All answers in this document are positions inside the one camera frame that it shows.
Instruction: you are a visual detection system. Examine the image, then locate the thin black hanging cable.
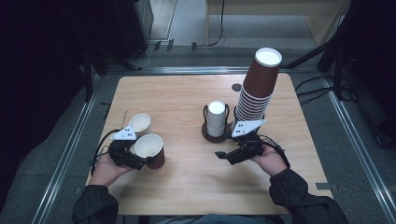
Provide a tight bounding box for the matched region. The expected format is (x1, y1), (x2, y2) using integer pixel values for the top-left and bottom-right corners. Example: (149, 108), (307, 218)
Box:
(206, 0), (226, 48)

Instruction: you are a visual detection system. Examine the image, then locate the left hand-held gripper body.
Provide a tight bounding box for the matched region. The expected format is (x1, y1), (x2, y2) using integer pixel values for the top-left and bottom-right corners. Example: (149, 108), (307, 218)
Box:
(106, 125), (138, 167)

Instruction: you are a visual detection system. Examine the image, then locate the dark double cup holder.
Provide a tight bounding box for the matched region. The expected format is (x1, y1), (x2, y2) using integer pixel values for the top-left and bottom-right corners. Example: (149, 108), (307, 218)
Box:
(201, 104), (266, 144)

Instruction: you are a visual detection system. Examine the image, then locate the black tripod stand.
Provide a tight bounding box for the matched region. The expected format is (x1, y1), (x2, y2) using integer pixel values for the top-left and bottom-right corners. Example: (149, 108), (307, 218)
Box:
(281, 0), (359, 101)

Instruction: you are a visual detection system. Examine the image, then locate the person's right hand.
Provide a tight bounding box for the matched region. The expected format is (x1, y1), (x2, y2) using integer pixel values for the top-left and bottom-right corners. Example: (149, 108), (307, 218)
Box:
(250, 144), (289, 177)

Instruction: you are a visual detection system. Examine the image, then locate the single white paper cup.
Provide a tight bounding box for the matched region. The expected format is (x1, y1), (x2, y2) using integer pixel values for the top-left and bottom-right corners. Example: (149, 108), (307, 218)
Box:
(128, 113), (152, 133)

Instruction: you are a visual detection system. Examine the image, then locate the black floor cable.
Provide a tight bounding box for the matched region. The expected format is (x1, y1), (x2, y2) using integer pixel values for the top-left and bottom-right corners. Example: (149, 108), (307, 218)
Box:
(294, 75), (334, 94)
(297, 87), (334, 105)

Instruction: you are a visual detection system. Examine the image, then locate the metal floor rail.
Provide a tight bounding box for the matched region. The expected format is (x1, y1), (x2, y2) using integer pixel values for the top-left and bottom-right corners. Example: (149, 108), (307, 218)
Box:
(321, 76), (396, 223)
(31, 74), (101, 224)

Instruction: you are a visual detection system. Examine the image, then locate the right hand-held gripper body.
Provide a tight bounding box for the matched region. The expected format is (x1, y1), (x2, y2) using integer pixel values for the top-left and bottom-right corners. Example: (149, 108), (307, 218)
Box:
(231, 119), (266, 160)

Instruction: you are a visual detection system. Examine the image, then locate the light wooden shelf frame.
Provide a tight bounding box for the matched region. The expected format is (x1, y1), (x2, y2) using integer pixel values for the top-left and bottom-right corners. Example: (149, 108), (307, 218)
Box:
(205, 0), (353, 48)

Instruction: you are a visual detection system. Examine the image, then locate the right hand-held gripper cable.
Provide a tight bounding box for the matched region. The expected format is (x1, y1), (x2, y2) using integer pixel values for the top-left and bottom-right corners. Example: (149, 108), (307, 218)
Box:
(260, 134), (290, 169)

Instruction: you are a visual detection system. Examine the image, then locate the black cabinet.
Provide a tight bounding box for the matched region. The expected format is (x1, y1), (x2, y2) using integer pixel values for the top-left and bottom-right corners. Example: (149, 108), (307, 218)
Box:
(113, 0), (154, 60)

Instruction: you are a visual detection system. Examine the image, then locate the single brown paper cup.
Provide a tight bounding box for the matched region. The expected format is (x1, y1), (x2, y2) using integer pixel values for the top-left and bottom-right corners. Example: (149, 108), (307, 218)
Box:
(134, 133), (166, 171)

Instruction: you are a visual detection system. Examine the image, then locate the stack of brown paper cups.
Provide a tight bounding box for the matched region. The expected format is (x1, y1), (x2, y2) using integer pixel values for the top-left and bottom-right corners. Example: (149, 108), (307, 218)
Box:
(233, 47), (283, 132)

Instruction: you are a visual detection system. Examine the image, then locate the person's left hand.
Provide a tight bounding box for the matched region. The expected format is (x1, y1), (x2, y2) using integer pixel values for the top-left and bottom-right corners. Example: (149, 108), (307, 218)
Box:
(89, 153), (134, 188)

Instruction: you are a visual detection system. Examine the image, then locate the grey table bracket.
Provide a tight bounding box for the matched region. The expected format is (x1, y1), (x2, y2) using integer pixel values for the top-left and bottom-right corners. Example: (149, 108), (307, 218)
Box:
(315, 182), (340, 192)

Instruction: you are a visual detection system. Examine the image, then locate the white floor cable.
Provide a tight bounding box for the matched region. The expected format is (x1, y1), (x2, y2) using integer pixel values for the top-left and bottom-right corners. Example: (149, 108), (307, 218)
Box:
(135, 46), (151, 68)

